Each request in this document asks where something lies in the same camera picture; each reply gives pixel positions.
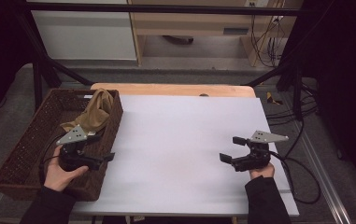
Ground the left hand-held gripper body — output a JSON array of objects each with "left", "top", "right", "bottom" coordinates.
[{"left": 56, "top": 124, "right": 105, "bottom": 173}]

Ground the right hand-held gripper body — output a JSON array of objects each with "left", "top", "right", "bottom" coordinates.
[{"left": 232, "top": 130, "right": 290, "bottom": 173}]

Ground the person's right hand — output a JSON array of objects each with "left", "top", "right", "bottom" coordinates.
[{"left": 249, "top": 162, "right": 276, "bottom": 181}]

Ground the person's left hand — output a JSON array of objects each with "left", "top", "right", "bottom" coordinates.
[{"left": 43, "top": 145, "right": 90, "bottom": 192}]

